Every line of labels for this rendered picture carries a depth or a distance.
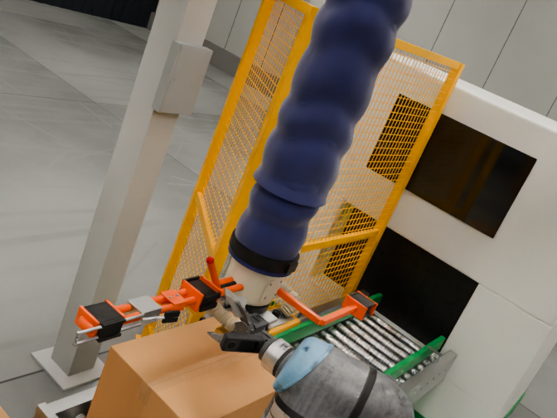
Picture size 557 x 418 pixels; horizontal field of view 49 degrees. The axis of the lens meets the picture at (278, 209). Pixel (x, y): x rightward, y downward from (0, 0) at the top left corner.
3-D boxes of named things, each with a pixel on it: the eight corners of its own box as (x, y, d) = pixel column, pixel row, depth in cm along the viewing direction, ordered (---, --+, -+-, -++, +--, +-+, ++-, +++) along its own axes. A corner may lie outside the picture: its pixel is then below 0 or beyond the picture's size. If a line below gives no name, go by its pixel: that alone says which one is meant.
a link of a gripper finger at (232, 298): (235, 285, 173) (248, 316, 171) (221, 289, 168) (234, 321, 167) (243, 281, 172) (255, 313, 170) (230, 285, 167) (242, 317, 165)
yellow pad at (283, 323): (278, 308, 213) (283, 297, 212) (299, 325, 209) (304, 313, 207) (213, 332, 186) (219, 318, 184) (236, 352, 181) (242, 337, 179)
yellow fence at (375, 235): (317, 350, 423) (456, 60, 354) (327, 358, 418) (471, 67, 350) (201, 405, 328) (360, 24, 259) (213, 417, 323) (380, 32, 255)
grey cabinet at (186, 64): (184, 110, 275) (205, 46, 265) (191, 115, 272) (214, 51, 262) (150, 108, 258) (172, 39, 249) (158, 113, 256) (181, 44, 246)
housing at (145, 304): (142, 308, 165) (147, 294, 163) (158, 322, 161) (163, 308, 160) (121, 313, 159) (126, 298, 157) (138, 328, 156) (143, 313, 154)
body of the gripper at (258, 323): (245, 332, 175) (276, 357, 169) (225, 339, 168) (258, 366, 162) (254, 309, 172) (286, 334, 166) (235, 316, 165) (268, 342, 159)
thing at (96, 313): (102, 314, 154) (107, 298, 153) (119, 332, 151) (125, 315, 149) (74, 323, 148) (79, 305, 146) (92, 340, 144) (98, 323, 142)
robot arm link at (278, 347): (267, 380, 159) (281, 350, 156) (254, 368, 161) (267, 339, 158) (287, 370, 166) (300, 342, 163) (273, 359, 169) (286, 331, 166)
